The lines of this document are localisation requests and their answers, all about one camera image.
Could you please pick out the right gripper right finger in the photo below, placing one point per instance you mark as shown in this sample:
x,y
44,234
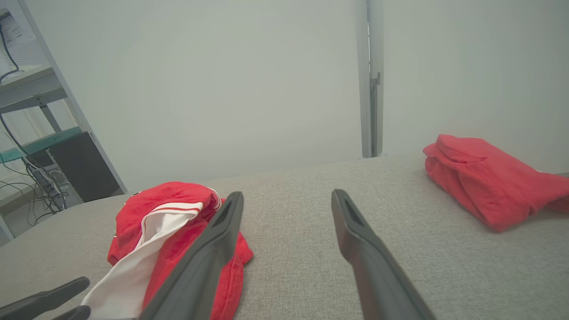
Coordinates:
x,y
378,284

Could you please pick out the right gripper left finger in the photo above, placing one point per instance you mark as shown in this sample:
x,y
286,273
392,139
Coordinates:
x,y
200,275

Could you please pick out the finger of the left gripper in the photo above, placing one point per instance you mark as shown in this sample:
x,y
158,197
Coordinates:
x,y
75,314
44,298

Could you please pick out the red and white jersey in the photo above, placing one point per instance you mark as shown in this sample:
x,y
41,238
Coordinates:
x,y
164,200

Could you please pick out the red shorts white hem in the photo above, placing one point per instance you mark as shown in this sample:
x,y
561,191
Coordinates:
x,y
489,182

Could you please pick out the black computer tower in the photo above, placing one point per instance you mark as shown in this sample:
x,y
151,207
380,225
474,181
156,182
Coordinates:
x,y
84,169

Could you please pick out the teal shelf board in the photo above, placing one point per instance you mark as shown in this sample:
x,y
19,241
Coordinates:
x,y
44,142

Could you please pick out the grey desk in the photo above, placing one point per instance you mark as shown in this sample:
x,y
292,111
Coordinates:
x,y
26,89

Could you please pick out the metal shelf with equipment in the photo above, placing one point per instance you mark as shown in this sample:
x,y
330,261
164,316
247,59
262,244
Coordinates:
x,y
66,89

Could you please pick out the grey metal partition post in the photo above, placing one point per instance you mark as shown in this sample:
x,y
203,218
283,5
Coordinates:
x,y
378,124
363,89

